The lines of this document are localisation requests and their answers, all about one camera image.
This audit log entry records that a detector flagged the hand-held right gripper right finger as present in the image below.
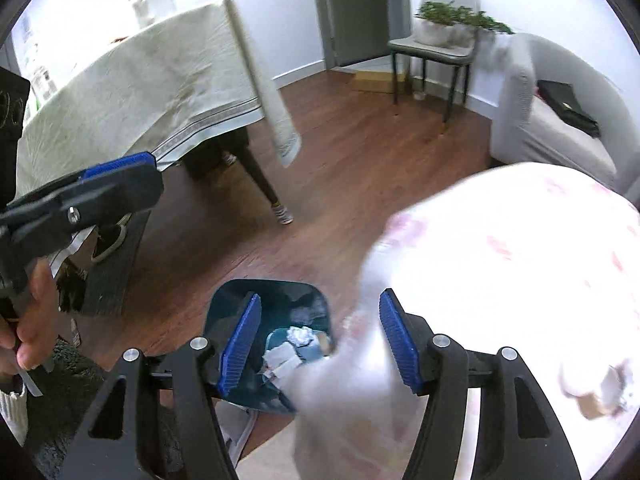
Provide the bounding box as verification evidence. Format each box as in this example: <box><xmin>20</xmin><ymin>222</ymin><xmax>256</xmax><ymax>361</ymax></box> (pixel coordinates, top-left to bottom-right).
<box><xmin>378</xmin><ymin>288</ymin><xmax>584</xmax><ymax>480</ymax></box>

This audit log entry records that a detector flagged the dark wooden table leg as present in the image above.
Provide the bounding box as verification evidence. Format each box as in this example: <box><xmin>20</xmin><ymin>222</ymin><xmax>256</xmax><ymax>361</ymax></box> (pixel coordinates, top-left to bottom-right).
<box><xmin>234</xmin><ymin>129</ymin><xmax>295</xmax><ymax>225</ymax></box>

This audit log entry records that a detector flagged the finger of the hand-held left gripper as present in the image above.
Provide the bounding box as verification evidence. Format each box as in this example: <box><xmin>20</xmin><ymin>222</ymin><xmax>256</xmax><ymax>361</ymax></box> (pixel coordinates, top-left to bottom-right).
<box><xmin>12</xmin><ymin>151</ymin><xmax>165</xmax><ymax>262</ymax></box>

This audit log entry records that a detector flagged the dark teal waste bin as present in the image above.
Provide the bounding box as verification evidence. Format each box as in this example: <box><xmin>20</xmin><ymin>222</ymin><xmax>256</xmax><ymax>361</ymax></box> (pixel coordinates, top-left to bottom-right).
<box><xmin>206</xmin><ymin>279</ymin><xmax>335</xmax><ymax>415</ymax></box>

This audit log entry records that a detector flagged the grey dining chair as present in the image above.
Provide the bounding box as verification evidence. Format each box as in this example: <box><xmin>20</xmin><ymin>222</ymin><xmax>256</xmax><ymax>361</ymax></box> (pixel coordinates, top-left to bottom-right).
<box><xmin>388</xmin><ymin>0</ymin><xmax>482</xmax><ymax>126</ymax></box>

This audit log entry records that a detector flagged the person's left hand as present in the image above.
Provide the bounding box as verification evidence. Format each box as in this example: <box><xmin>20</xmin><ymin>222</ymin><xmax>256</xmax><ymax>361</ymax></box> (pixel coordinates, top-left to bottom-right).
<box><xmin>0</xmin><ymin>260</ymin><xmax>59</xmax><ymax>379</ymax></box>

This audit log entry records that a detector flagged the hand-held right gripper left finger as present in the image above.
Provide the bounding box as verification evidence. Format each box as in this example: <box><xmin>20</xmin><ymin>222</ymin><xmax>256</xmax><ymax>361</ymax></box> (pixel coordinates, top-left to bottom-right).
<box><xmin>60</xmin><ymin>292</ymin><xmax>262</xmax><ymax>480</ymax></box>

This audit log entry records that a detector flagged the flat cardboard sheet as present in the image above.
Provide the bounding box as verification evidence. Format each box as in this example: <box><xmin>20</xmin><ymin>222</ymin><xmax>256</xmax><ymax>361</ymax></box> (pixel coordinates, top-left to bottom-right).
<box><xmin>352</xmin><ymin>71</ymin><xmax>396</xmax><ymax>95</ymax></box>

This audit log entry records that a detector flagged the grey green door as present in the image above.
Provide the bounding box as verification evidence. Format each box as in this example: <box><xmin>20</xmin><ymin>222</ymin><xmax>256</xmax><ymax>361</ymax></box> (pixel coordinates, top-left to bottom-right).
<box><xmin>309</xmin><ymin>0</ymin><xmax>409</xmax><ymax>69</ymax></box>

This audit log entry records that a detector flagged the white kettle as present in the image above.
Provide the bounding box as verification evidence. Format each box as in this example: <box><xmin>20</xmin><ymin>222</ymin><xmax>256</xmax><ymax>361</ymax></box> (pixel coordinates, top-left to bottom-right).
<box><xmin>128</xmin><ymin>0</ymin><xmax>176</xmax><ymax>29</ymax></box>

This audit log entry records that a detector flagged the grey armchair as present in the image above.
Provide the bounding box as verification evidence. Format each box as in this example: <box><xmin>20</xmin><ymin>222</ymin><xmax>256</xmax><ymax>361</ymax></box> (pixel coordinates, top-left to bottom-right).
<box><xmin>489</xmin><ymin>32</ymin><xmax>634</xmax><ymax>192</ymax></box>

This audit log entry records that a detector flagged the tan cardboard box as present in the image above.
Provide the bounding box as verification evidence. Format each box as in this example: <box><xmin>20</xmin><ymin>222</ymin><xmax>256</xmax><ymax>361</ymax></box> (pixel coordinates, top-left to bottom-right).
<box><xmin>580</xmin><ymin>365</ymin><xmax>632</xmax><ymax>420</ymax></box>

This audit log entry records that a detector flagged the white barcode packaging box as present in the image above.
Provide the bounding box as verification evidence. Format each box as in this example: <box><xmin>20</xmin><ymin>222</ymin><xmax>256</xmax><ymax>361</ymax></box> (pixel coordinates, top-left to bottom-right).
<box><xmin>262</xmin><ymin>342</ymin><xmax>304</xmax><ymax>376</ymax></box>

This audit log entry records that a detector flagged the large white potted plant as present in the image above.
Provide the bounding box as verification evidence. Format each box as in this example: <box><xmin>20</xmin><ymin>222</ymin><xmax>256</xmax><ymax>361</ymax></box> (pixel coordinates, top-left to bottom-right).
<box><xmin>414</xmin><ymin>1</ymin><xmax>473</xmax><ymax>47</ymax></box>

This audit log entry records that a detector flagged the white round jar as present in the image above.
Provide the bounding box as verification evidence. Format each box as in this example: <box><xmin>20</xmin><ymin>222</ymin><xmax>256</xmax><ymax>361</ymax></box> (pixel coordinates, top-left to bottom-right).
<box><xmin>560</xmin><ymin>360</ymin><xmax>601</xmax><ymax>401</ymax></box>

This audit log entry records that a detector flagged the small white potted plant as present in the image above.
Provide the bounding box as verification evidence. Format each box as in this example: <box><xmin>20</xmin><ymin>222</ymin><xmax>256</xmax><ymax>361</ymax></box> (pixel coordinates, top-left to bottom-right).
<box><xmin>451</xmin><ymin>10</ymin><xmax>515</xmax><ymax>51</ymax></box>

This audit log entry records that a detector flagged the black bag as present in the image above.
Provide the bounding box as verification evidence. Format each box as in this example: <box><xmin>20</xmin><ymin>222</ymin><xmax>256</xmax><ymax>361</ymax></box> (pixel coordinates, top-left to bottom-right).
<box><xmin>537</xmin><ymin>80</ymin><xmax>600</xmax><ymax>139</ymax></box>

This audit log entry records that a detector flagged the large paper ball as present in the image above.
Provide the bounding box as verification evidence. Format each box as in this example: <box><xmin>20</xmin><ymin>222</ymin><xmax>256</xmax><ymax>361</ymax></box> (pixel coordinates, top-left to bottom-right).
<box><xmin>287</xmin><ymin>326</ymin><xmax>317</xmax><ymax>349</ymax></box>

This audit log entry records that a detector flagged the beige bordered tablecloth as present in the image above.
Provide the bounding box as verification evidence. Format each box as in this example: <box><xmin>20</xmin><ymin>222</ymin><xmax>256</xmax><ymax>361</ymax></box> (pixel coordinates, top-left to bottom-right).
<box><xmin>15</xmin><ymin>0</ymin><xmax>303</xmax><ymax>202</ymax></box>

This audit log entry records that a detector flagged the pink printed tablecloth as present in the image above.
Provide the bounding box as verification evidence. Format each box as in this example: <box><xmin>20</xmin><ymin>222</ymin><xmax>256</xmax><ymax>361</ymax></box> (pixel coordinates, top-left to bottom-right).
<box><xmin>292</xmin><ymin>161</ymin><xmax>640</xmax><ymax>480</ymax></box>

